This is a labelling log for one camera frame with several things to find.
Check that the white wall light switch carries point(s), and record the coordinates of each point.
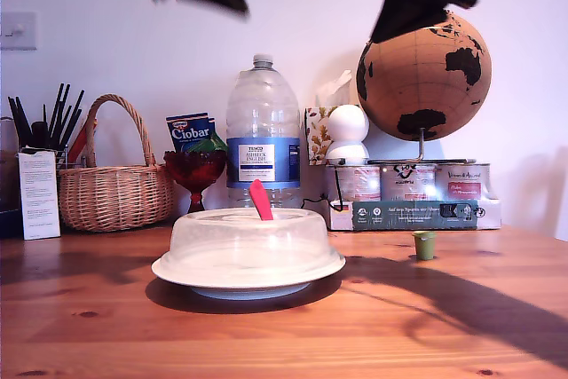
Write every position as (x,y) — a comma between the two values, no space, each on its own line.
(18,30)

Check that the white ceramic plate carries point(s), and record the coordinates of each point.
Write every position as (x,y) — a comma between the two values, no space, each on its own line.
(248,291)

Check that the cork globe on metal stand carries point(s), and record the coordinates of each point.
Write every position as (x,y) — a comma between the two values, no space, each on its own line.
(421,86)

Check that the dark round utensil head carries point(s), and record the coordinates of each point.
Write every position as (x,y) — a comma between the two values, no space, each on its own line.
(39,132)

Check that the cardboard can tray green label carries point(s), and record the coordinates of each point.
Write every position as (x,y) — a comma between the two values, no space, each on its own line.
(417,215)

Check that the white round security camera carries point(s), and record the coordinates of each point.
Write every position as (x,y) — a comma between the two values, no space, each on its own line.
(348,126)

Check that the white printed carton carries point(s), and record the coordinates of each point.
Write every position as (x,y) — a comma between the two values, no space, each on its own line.
(39,197)

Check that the black flat utensil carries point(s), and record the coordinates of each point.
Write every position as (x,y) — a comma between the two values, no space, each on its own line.
(21,126)

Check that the green foil packet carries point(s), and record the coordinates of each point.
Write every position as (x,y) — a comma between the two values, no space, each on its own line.
(208,144)

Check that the silver tin can script label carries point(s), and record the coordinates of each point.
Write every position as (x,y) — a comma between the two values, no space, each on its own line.
(463,181)

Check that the large clear water bottle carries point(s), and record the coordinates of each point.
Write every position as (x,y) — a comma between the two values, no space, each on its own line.
(262,108)

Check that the blue Ciobar packet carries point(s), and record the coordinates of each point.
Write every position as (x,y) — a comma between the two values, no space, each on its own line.
(186,130)

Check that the green coffee capsule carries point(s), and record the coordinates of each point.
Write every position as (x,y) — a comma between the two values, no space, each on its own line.
(425,248)

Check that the white paper tissue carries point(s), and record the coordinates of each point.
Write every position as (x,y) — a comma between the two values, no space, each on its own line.
(333,86)

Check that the black chopstick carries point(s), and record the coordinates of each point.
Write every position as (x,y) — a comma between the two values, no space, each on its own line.
(57,101)
(77,104)
(64,99)

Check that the silver tin can black logo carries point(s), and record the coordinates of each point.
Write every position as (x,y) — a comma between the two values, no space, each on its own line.
(408,181)

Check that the red glass goblet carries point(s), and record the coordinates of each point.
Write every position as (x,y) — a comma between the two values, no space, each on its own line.
(193,170)

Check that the silver tin can pink label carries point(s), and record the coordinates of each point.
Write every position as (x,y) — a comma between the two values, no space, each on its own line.
(359,181)

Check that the red orange utensil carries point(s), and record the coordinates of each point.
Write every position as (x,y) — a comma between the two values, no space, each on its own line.
(80,144)

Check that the dark brown jar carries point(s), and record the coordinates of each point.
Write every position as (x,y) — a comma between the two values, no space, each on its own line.
(6,183)

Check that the clear plastic dome red tab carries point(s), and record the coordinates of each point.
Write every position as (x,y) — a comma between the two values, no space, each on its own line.
(213,241)

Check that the leaf pattern tissue box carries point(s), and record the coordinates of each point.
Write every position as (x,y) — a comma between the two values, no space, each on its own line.
(315,139)

